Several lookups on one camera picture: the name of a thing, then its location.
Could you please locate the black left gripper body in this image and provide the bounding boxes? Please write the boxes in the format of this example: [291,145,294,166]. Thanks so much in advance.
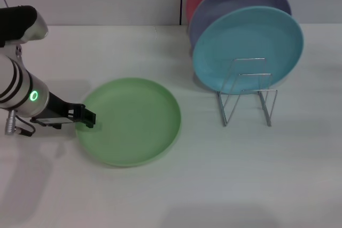
[40,91,83,130]

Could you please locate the green plastic plate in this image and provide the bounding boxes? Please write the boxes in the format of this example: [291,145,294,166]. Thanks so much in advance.
[75,77,182,169]

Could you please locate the light blue plastic plate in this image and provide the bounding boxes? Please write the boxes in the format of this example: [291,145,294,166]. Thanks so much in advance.
[192,5,305,95]

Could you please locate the flat left wrist camera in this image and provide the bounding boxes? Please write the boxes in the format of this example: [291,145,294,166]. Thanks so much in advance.
[30,115,74,128]

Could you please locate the left arm connector with cable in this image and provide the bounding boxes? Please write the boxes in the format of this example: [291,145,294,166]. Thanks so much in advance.
[4,109,36,137]

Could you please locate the silver wire plate rack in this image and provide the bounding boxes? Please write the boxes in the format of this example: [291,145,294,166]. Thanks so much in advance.
[216,57,278,127]

